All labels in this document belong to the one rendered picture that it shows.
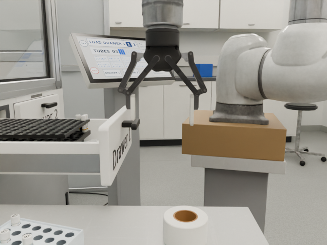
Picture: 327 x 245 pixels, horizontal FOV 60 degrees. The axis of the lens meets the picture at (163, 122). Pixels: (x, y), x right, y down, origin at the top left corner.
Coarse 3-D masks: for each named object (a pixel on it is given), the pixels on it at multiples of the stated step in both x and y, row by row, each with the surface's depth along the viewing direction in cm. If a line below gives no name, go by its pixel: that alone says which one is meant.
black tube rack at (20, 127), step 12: (0, 120) 71; (12, 120) 71; (24, 120) 71; (36, 120) 71; (48, 120) 71; (60, 120) 71; (72, 120) 71; (0, 132) 58; (12, 132) 57; (24, 132) 57; (36, 132) 58; (48, 132) 58; (84, 132) 70
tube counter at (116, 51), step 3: (111, 48) 147; (114, 51) 147; (117, 51) 149; (120, 51) 150; (123, 51) 151; (126, 51) 152; (129, 51) 153; (132, 51) 155; (135, 51) 156; (138, 51) 157; (114, 54) 146; (117, 54) 147; (120, 54) 148; (123, 54) 149; (126, 54) 151; (129, 54) 152
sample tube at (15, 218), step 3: (12, 216) 43; (15, 216) 43; (18, 216) 43; (12, 219) 42; (15, 219) 42; (18, 219) 43; (12, 222) 42; (15, 222) 43; (18, 222) 43; (12, 225) 43; (15, 225) 43
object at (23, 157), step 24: (96, 120) 75; (0, 144) 52; (24, 144) 52; (48, 144) 52; (72, 144) 52; (96, 144) 51; (0, 168) 52; (24, 168) 52; (48, 168) 52; (72, 168) 52; (96, 168) 52
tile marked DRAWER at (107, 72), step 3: (102, 69) 136; (105, 69) 137; (108, 69) 138; (111, 69) 139; (114, 69) 140; (117, 69) 141; (105, 72) 136; (108, 72) 137; (111, 72) 138; (114, 72) 139; (117, 72) 140; (120, 72) 141; (105, 75) 135; (108, 75) 136; (111, 75) 137; (114, 75) 138; (117, 75) 139; (120, 75) 140
